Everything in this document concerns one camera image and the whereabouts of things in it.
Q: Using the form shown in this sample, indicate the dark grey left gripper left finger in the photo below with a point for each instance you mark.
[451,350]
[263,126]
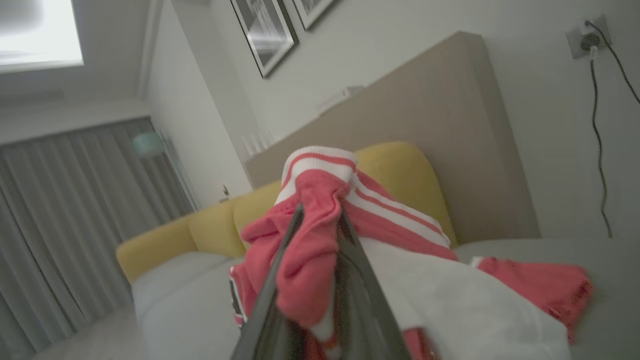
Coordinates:
[265,310]

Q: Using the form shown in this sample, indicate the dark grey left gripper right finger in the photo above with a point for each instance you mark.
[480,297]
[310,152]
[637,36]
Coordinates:
[365,300]

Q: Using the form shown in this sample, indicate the red white striped garment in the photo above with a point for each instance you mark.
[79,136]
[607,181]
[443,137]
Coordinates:
[310,260]

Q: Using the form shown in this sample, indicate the long grey sofa seat cushion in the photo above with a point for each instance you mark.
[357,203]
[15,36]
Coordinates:
[195,310]

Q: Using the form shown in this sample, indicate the narrow yellow sofa back cushion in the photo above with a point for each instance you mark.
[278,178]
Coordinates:
[215,230]

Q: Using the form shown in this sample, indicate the small grey sofa seat cushion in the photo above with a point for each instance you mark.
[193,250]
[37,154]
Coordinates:
[170,277]

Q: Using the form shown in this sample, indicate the small dark ornament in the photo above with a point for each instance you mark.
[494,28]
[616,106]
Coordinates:
[226,192]

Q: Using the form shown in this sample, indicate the yellow sofa end cushion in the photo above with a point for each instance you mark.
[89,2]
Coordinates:
[155,250]

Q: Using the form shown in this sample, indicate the teal shade floor lamp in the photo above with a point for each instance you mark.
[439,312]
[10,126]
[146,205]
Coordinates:
[147,144]

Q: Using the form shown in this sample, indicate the grey pleated curtain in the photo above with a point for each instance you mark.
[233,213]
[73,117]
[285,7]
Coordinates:
[75,225]

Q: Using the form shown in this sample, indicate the large black framed picture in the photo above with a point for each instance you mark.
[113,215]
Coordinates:
[267,32]

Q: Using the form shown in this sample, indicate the small black framed picture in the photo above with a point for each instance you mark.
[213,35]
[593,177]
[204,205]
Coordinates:
[312,10]

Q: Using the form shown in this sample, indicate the white plug adapter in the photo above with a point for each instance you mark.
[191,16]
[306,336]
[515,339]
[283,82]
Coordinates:
[590,42]

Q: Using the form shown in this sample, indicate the bright ceiling light panel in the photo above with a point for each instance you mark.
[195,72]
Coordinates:
[35,30]

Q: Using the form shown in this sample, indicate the beige wall panel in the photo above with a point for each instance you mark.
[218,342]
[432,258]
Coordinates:
[430,110]

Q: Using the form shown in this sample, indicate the white wall socket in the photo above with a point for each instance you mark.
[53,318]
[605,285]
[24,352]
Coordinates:
[575,40]

